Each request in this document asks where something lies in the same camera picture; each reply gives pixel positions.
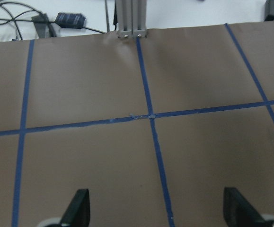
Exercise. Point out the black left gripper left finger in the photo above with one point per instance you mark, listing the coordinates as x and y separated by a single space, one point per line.
77 213

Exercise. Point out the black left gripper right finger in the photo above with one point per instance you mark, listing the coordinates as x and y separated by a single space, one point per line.
238 212

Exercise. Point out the brown paper table mat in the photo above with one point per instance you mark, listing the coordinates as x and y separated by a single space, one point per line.
154 127

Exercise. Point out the blue usb hub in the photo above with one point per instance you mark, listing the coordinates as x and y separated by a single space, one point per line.
70 20

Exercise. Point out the black power adapter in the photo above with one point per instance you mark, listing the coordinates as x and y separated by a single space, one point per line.
269 10

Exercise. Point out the aluminium frame post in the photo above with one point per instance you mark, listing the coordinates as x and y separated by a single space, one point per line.
131 18

